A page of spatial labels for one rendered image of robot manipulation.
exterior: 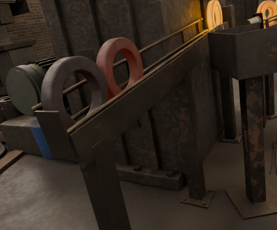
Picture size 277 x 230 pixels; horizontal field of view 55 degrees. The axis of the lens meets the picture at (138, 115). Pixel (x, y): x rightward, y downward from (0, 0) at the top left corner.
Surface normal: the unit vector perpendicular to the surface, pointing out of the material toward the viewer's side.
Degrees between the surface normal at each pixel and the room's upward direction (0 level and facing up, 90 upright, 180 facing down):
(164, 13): 90
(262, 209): 0
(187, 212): 0
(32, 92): 90
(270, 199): 0
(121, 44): 90
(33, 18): 90
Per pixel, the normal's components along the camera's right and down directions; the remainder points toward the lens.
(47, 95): -0.55, 0.04
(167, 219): -0.19, -0.93
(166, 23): 0.83, 0.02
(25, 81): -0.51, 0.37
